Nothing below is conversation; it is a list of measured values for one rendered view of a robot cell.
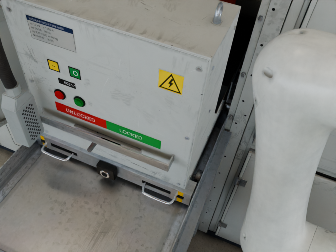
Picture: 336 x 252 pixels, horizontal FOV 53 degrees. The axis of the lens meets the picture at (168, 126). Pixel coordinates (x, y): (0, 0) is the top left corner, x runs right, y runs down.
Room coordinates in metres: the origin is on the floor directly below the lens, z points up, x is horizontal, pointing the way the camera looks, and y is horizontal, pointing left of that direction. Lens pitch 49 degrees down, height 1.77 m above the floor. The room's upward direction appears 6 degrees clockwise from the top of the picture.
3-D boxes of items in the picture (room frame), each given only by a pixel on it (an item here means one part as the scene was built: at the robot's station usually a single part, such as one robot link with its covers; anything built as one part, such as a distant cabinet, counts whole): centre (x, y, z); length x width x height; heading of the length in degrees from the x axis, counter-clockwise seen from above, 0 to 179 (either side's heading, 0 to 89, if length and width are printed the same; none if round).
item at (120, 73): (0.59, 0.17, 1.15); 0.48 x 0.01 x 0.48; 71
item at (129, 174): (0.60, 0.16, 0.90); 0.54 x 0.05 x 0.06; 71
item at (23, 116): (0.59, 0.39, 1.09); 0.08 x 0.05 x 0.17; 161
